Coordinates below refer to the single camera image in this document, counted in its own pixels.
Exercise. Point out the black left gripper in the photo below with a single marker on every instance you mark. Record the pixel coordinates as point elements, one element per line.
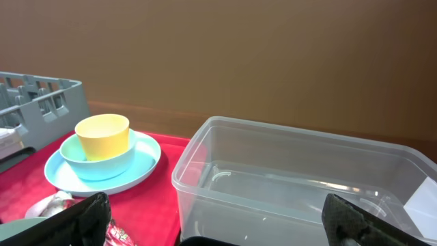
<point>10,142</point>

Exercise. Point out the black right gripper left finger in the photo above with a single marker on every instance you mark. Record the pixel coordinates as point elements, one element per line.
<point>83,224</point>

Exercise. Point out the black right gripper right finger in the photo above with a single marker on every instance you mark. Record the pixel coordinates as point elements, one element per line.
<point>347,224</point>

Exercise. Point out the light blue bowl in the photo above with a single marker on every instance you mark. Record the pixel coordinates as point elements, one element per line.
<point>72,152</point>

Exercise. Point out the yellow plastic cup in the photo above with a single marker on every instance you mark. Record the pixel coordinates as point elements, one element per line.
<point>103,136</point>

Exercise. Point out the grey dishwasher rack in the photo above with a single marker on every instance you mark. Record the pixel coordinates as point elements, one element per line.
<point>41,109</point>

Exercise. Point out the red snack wrapper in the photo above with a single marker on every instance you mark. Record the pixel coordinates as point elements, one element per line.
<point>116,236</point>

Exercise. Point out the red plastic tray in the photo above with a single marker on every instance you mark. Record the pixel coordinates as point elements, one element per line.
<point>148,212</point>

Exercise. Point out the green bowl with rice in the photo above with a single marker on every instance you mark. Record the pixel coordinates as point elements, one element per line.
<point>14,227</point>

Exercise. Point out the clear plastic bin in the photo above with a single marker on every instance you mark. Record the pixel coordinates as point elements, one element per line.
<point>253,183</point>

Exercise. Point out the light blue plate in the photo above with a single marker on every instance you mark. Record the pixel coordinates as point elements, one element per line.
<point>147,154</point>

